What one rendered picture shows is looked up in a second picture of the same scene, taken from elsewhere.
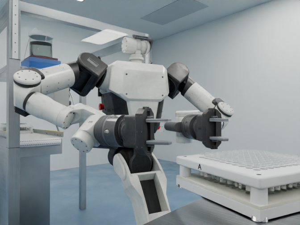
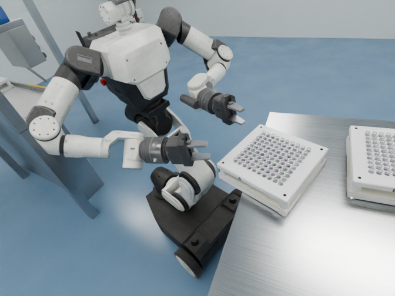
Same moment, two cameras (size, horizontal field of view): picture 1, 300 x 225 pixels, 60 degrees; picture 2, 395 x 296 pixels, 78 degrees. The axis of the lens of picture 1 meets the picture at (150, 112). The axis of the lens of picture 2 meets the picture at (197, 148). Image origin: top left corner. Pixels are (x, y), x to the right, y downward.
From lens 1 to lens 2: 47 cm
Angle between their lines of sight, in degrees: 42
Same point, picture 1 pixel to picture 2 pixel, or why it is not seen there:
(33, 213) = (70, 160)
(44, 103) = (81, 148)
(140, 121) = (183, 150)
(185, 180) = (227, 178)
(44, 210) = not seen: hidden behind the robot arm
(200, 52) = not seen: outside the picture
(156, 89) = (158, 59)
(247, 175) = (278, 197)
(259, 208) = (285, 212)
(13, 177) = (42, 152)
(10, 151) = (23, 135)
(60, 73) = (64, 96)
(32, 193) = not seen: hidden behind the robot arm
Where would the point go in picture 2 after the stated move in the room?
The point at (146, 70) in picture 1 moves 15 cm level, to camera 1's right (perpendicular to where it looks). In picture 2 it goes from (143, 45) to (181, 34)
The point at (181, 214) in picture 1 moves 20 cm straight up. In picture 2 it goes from (240, 222) to (234, 175)
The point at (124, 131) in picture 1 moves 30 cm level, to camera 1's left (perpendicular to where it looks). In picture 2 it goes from (170, 156) to (74, 191)
